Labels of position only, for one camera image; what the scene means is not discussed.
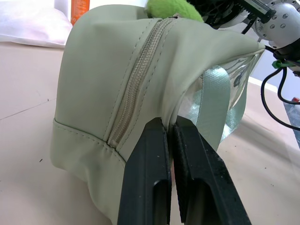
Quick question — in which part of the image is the green cable tie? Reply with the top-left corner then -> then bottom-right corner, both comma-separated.
272,59 -> 292,70

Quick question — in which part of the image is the green plush keychain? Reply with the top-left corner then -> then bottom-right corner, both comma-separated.
143,0 -> 205,23

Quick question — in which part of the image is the clear plastic bag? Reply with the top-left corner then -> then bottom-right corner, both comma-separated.
284,96 -> 300,152

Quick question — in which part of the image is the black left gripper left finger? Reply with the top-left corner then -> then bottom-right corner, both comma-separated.
117,117 -> 171,225

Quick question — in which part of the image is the white soft bag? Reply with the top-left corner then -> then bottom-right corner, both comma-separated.
0,0 -> 74,49

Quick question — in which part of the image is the light green zip pouch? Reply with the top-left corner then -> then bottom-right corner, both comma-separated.
52,5 -> 266,212

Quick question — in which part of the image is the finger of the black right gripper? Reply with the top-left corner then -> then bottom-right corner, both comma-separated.
194,0 -> 238,25

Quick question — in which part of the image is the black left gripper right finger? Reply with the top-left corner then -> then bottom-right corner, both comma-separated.
172,118 -> 253,225

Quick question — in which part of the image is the orange bottle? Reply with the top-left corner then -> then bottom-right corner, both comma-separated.
70,0 -> 91,24

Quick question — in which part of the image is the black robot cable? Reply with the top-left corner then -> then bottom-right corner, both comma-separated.
260,67 -> 300,131

